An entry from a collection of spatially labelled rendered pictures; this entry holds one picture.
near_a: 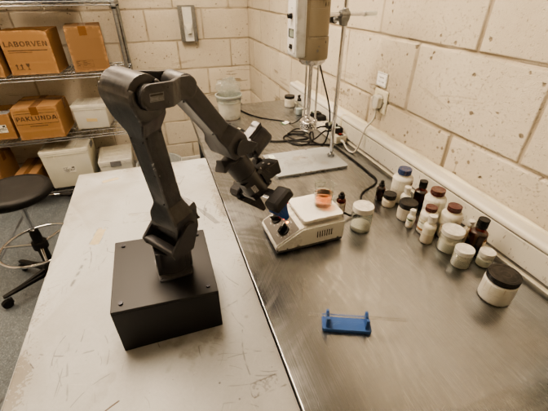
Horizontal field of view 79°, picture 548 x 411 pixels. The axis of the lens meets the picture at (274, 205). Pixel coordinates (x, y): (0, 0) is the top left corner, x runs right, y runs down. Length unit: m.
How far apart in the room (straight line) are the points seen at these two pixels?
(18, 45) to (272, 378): 2.66
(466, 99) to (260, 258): 0.73
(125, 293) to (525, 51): 1.01
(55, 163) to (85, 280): 2.21
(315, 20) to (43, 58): 2.12
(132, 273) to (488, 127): 0.95
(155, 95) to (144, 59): 2.69
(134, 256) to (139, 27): 2.56
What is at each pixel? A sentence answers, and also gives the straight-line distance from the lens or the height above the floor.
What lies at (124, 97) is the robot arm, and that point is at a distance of 0.49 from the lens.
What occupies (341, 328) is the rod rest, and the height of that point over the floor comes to 0.91.
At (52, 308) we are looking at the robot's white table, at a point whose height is 0.90.
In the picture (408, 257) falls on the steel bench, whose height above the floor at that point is 0.90.
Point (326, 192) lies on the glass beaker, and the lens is 0.88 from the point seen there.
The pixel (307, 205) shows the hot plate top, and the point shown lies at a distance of 0.92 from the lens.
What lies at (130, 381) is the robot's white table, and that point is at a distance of 0.73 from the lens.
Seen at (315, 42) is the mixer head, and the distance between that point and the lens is 1.19.
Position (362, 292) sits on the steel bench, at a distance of 0.83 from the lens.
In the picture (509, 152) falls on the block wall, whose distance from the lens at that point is 1.04.
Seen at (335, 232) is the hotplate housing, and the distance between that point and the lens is 0.93.
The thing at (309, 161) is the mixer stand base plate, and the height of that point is 0.91.
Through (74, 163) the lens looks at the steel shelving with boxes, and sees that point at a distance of 3.07.
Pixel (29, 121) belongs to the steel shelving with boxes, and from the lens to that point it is 2.99.
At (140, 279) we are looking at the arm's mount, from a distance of 0.72.
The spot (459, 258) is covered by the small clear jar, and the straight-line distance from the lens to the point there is 0.95.
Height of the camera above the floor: 1.50
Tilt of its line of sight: 33 degrees down
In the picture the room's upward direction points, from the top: straight up
